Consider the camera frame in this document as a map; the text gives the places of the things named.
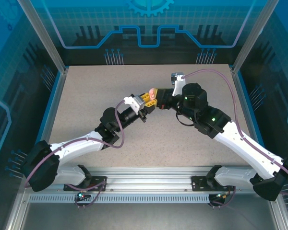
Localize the steel bottom tray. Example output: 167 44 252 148
19 202 279 230

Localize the white slotted cable duct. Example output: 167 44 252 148
28 194 218 204

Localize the blue table side rail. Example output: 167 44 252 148
231 67 272 174
28 67 68 170

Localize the aluminium frame beam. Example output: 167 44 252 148
3 189 31 230
267 198 288 230

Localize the small LED circuit board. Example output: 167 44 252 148
215 191 232 201
74 189 92 202

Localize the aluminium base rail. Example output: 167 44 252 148
24 166 279 194

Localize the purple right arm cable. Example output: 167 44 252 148
183 69 288 209

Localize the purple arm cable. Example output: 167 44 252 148
183 69 288 209
24 100 127 209

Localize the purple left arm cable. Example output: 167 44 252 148
24 100 127 209

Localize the aluminium frame post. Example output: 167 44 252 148
231 0 280 75
16 0 69 75

